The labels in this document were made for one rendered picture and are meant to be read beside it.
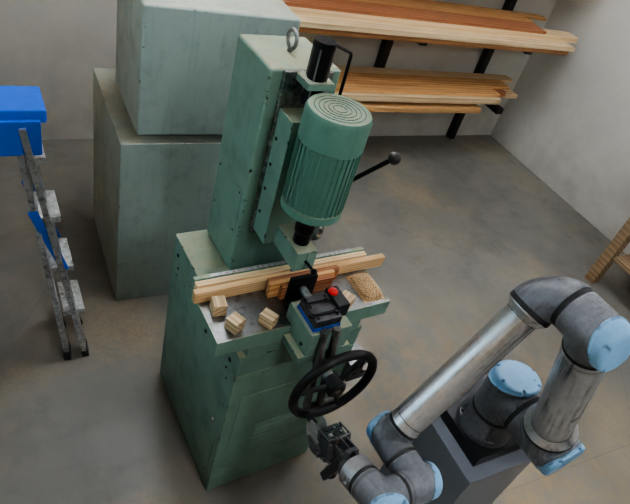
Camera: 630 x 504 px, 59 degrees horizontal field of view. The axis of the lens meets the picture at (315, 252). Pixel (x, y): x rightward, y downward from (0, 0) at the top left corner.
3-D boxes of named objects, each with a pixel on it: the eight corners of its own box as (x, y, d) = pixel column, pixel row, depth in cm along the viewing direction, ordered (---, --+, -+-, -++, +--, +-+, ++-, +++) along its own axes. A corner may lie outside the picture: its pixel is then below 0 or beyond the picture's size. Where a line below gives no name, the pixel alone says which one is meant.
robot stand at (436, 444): (429, 461, 246) (483, 386, 212) (469, 527, 227) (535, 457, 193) (372, 481, 232) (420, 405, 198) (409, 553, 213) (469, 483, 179)
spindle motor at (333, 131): (297, 232, 149) (327, 128, 129) (269, 192, 159) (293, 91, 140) (351, 223, 157) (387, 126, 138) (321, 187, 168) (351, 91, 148)
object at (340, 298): (313, 333, 155) (317, 319, 151) (295, 304, 161) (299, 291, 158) (351, 322, 162) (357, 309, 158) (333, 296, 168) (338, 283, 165)
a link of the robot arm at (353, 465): (375, 487, 143) (344, 501, 138) (364, 474, 146) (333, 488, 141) (379, 460, 139) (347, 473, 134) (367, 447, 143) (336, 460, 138)
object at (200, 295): (193, 304, 160) (195, 294, 158) (191, 299, 161) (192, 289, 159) (381, 265, 195) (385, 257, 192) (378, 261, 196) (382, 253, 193)
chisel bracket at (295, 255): (291, 275, 167) (298, 254, 161) (271, 245, 175) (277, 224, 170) (312, 271, 170) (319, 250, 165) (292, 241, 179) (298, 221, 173)
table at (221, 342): (226, 385, 149) (229, 371, 146) (187, 304, 168) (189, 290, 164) (401, 334, 180) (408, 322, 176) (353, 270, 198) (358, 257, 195)
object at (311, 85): (302, 109, 146) (319, 45, 136) (289, 94, 151) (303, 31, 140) (328, 108, 150) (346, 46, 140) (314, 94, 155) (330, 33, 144)
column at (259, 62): (228, 272, 188) (269, 69, 143) (204, 230, 201) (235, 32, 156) (286, 261, 199) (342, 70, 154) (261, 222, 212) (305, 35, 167)
